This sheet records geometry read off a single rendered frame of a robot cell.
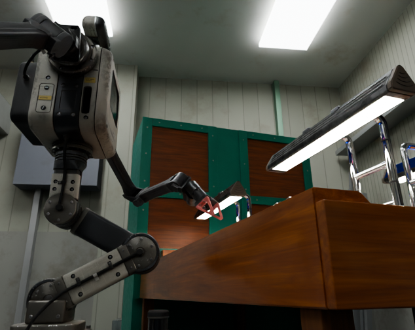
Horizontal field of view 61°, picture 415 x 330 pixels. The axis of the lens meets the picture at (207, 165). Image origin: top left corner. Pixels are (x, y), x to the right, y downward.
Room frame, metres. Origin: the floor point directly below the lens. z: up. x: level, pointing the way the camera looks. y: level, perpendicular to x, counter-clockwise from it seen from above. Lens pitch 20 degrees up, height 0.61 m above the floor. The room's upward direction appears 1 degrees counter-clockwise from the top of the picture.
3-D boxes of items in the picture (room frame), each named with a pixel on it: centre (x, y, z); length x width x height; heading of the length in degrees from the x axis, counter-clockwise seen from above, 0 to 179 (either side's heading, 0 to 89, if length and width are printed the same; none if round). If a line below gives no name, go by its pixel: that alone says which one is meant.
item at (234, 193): (1.93, -0.05, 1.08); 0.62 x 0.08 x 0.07; 19
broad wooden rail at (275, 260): (1.43, 0.07, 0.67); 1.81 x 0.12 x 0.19; 19
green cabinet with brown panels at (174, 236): (2.73, -0.10, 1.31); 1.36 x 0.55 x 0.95; 109
